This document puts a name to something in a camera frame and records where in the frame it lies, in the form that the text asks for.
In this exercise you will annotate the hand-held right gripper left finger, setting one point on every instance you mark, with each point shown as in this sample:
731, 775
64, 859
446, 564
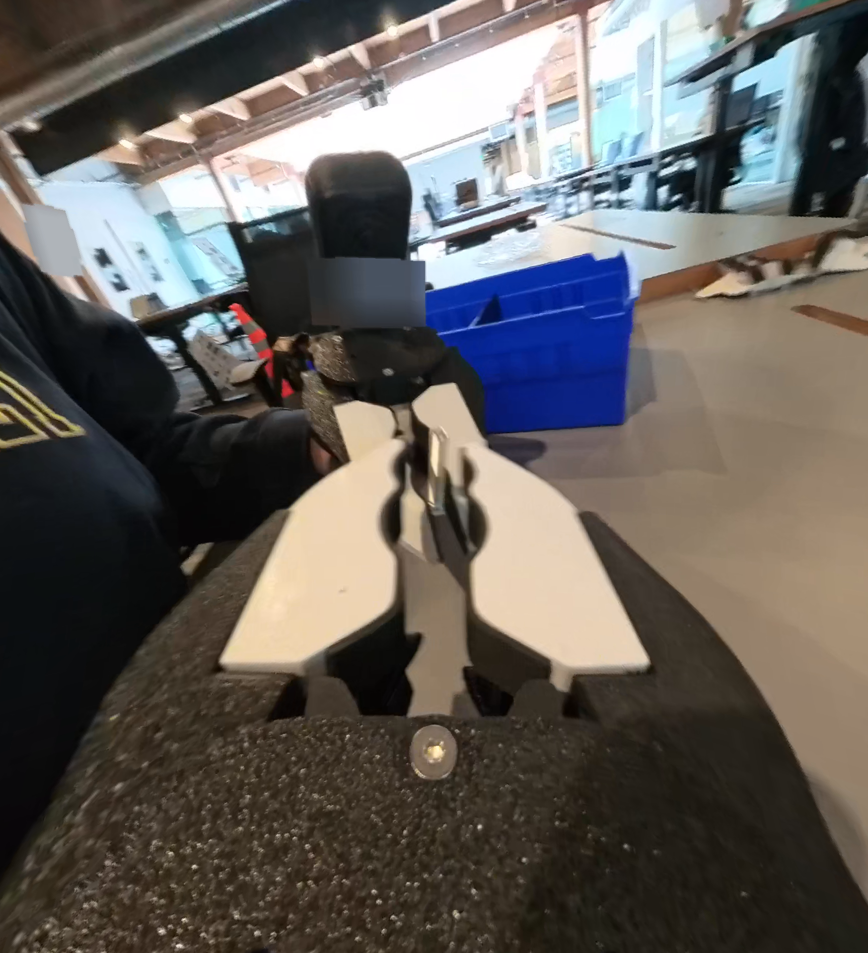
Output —
330, 566

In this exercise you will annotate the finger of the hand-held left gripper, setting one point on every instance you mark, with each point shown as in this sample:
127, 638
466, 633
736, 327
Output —
367, 432
453, 417

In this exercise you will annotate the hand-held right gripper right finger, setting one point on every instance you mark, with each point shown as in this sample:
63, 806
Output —
546, 581

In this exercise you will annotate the person's left forearm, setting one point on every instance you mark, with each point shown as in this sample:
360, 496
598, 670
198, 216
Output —
240, 461

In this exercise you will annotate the person's left hand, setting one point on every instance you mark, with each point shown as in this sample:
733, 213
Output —
318, 458

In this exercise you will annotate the blue plastic storage bin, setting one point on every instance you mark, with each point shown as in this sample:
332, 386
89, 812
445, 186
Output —
553, 357

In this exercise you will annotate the orange traffic cone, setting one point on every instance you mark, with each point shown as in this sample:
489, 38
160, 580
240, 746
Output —
259, 339

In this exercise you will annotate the black mesh office chair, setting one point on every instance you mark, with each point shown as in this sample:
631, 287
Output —
270, 260

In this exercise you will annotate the group of background office desks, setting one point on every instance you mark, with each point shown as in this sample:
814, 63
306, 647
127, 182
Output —
479, 223

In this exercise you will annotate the dark background desk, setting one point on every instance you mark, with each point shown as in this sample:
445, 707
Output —
181, 313

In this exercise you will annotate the white black crumpled fabric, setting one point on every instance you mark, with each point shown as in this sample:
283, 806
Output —
776, 272

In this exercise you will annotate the black standing desk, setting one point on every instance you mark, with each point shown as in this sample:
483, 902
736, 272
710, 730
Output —
717, 112

